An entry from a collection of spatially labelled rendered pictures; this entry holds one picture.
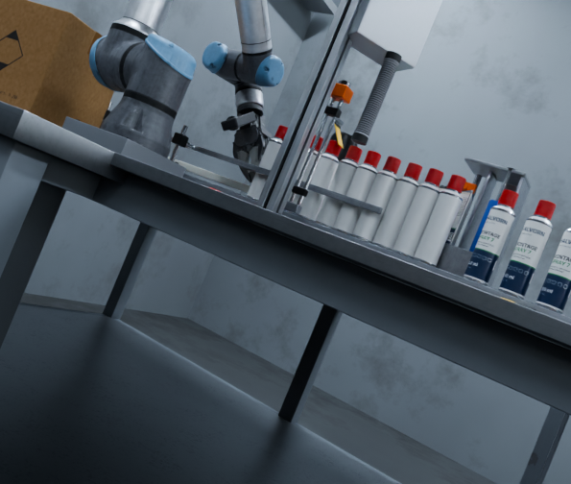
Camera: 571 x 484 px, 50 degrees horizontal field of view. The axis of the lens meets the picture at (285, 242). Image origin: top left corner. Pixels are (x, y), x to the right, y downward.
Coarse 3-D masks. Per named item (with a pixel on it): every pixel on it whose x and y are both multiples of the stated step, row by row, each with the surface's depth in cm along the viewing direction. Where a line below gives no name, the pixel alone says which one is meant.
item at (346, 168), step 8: (352, 152) 144; (360, 152) 144; (344, 160) 144; (352, 160) 144; (344, 168) 143; (352, 168) 143; (336, 176) 144; (344, 176) 143; (352, 176) 143; (336, 184) 143; (344, 184) 143; (344, 192) 143; (328, 200) 143; (336, 200) 143; (320, 208) 145; (328, 208) 143; (336, 208) 143; (320, 216) 143; (328, 216) 143; (336, 216) 143; (328, 224) 143
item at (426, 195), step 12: (432, 168) 134; (432, 180) 133; (420, 192) 133; (432, 192) 132; (420, 204) 132; (432, 204) 133; (408, 216) 134; (420, 216) 132; (408, 228) 133; (420, 228) 132; (396, 240) 134; (408, 240) 132; (396, 252) 133; (408, 252) 132
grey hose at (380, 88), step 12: (396, 60) 133; (384, 72) 133; (384, 84) 133; (372, 96) 133; (384, 96) 133; (372, 108) 133; (360, 120) 134; (372, 120) 133; (360, 132) 133; (360, 144) 135
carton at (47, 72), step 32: (0, 0) 152; (0, 32) 150; (32, 32) 147; (64, 32) 144; (96, 32) 152; (0, 64) 149; (32, 64) 145; (64, 64) 147; (0, 96) 147; (32, 96) 144; (64, 96) 151; (96, 96) 160
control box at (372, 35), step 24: (384, 0) 132; (408, 0) 134; (432, 0) 137; (360, 24) 131; (384, 24) 133; (408, 24) 135; (432, 24) 138; (360, 48) 139; (384, 48) 134; (408, 48) 136
